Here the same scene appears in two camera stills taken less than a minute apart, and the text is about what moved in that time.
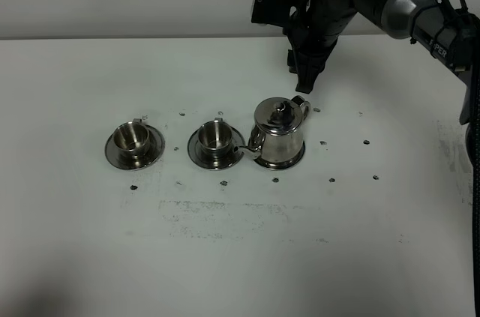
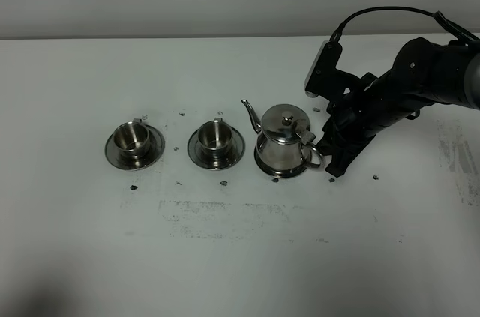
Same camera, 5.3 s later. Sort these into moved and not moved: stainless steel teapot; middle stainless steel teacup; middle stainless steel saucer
Moved: stainless steel teapot
Not moved: middle stainless steel saucer; middle stainless steel teacup
